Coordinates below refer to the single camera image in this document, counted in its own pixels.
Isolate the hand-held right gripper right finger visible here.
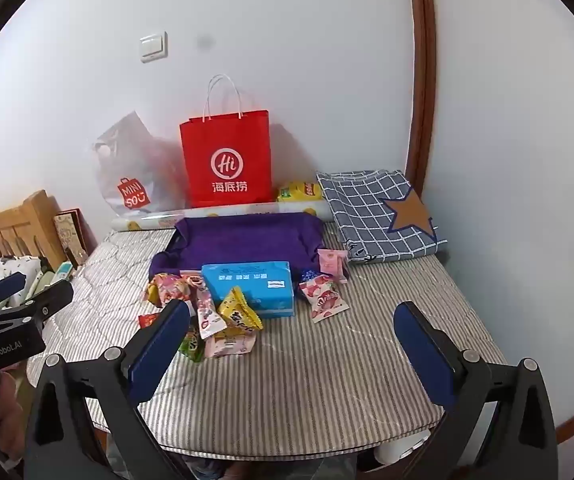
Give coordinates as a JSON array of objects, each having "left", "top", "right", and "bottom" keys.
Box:
[{"left": 393, "top": 301, "right": 560, "bottom": 480}]

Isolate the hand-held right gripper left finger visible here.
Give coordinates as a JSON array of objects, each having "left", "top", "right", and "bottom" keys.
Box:
[{"left": 24, "top": 300, "right": 191, "bottom": 480}]

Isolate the green packet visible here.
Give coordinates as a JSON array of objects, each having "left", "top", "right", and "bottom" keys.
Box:
[{"left": 179, "top": 325, "right": 206, "bottom": 363}]

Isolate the yellow and pink packet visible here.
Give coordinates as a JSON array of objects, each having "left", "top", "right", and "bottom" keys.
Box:
[{"left": 146, "top": 272, "right": 188, "bottom": 308}]

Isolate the long red bar packet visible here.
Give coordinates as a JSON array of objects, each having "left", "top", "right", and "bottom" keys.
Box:
[{"left": 187, "top": 277, "right": 228, "bottom": 340}]

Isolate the yellow triangular packet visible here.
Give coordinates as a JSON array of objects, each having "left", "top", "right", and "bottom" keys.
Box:
[{"left": 217, "top": 286, "right": 264, "bottom": 338}]

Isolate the pink strawberry print packet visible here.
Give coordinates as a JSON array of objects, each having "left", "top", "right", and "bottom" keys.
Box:
[{"left": 299, "top": 274, "right": 350, "bottom": 322}]

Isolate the small pink packet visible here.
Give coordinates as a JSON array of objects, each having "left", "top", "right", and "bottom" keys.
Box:
[{"left": 317, "top": 248, "right": 350, "bottom": 285}]

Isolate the purple cloth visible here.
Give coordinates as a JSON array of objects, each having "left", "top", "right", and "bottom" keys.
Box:
[{"left": 149, "top": 211, "right": 324, "bottom": 281}]

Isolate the person's left hand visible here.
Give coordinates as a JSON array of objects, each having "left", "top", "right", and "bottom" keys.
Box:
[{"left": 0, "top": 370, "right": 30, "bottom": 463}]

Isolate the white printed cloth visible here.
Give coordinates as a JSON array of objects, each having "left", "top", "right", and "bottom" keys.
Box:
[{"left": 0, "top": 255, "right": 48, "bottom": 306}]

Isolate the brown patterned book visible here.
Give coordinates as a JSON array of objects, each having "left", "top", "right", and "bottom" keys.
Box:
[{"left": 53, "top": 208, "right": 88, "bottom": 267}]

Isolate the white container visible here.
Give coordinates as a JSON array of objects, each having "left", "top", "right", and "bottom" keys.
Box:
[{"left": 374, "top": 430, "right": 432, "bottom": 463}]

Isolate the blue tissue pack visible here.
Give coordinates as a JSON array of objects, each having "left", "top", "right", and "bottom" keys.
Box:
[{"left": 201, "top": 261, "right": 296, "bottom": 320}]

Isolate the striped quilted mat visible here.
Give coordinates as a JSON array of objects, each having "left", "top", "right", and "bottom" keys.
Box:
[{"left": 27, "top": 220, "right": 508, "bottom": 453}]

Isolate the rolled patterned mat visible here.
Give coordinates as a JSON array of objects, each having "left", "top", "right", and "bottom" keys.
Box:
[{"left": 111, "top": 200, "right": 328, "bottom": 233}]

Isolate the checked cloth with star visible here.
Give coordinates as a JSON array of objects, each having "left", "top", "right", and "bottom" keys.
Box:
[{"left": 316, "top": 169, "right": 450, "bottom": 265}]

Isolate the white plastic shopping bag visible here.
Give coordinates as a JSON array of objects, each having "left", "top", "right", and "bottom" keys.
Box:
[{"left": 92, "top": 110, "right": 188, "bottom": 218}]

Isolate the yellow crisp bag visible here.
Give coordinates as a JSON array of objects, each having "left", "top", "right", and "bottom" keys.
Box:
[{"left": 276, "top": 181, "right": 324, "bottom": 204}]

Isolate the red paper bag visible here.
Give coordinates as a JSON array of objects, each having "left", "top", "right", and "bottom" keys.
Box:
[{"left": 179, "top": 74, "right": 274, "bottom": 208}]

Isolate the white light switch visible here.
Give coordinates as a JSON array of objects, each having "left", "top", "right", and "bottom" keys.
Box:
[{"left": 139, "top": 31, "right": 168, "bottom": 63}]

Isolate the wooden door frame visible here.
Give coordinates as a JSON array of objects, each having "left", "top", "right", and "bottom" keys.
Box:
[{"left": 404, "top": 0, "right": 438, "bottom": 196}]

